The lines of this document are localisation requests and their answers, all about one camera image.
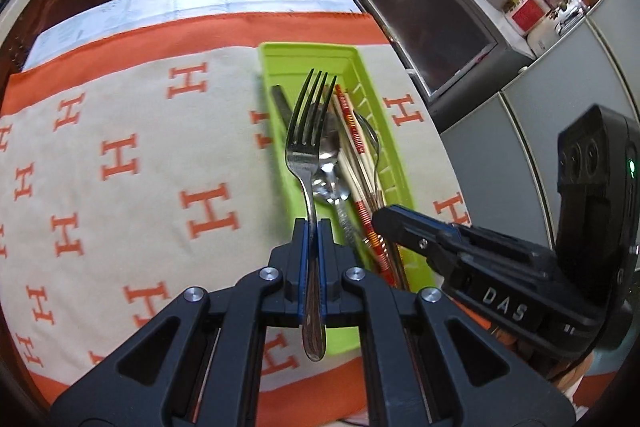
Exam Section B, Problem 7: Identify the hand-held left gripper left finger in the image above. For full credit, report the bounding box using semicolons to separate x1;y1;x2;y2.
50;217;308;427

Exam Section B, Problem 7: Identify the red label jar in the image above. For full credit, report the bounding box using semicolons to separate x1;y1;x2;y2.
505;0;548;35

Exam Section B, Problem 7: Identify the green plastic utensil tray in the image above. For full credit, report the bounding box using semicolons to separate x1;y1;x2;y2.
257;41;435;353

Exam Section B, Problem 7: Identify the large steel spoon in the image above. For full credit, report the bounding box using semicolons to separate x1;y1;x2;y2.
311;162;358;248

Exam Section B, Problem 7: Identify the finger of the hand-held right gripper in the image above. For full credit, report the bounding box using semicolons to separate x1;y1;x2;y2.
372;204;602;354
399;205;559;274

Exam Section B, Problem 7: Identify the steel fork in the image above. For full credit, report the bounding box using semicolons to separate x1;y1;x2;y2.
285;69;338;362

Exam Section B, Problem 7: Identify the small steel spoon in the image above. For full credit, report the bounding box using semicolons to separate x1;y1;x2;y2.
352;109;388;208

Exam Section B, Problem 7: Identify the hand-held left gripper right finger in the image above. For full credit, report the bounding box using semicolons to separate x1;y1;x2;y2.
316;217;576;427

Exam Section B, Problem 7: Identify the orange beige printed blanket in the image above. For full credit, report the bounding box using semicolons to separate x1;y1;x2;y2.
0;9;506;413

